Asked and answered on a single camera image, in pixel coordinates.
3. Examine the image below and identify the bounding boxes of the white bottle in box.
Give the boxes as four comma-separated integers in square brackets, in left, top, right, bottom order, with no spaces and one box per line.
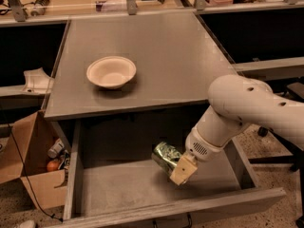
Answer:
[47,139,65,159]

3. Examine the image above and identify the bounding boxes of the black cable on floor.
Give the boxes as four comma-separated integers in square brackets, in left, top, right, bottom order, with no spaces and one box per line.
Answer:
[0,104,65,222]

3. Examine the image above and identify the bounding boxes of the brown cardboard box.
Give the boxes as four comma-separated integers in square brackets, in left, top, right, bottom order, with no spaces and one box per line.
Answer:
[0,111,67,209]

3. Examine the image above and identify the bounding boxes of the white paper bowl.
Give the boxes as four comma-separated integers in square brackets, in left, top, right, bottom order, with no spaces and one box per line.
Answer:
[86,56,137,89]

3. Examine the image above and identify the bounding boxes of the orange fruit in box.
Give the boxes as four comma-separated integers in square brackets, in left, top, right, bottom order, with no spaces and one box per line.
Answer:
[47,159,60,172]

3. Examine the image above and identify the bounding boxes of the black drawer handle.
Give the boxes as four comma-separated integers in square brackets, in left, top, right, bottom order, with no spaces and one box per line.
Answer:
[152,213,193,228]

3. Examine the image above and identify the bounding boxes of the black office chair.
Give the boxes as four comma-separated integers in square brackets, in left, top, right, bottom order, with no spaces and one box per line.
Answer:
[248,82,304,228]

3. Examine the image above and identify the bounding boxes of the open grey wooden drawer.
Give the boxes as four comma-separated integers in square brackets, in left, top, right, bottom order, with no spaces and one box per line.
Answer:
[63,104,285,228]

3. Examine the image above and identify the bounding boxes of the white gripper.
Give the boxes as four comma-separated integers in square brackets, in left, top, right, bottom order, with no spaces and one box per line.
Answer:
[170,127,223,185]

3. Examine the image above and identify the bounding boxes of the white curved plastic part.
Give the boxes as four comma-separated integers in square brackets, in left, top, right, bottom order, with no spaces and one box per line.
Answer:
[22,67,54,94]

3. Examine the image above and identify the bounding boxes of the grey cabinet top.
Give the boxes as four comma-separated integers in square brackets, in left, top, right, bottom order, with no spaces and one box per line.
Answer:
[46,11,236,121]

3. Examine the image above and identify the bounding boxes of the white computer mouse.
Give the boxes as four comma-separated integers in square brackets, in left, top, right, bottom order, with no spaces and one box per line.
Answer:
[13,219,36,228]

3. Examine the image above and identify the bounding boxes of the crushed green soda can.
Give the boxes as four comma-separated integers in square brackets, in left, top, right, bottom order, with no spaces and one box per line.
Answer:
[151,142,181,176]

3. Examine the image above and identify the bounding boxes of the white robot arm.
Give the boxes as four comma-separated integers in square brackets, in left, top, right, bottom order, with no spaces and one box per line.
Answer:
[170,75,304,185]

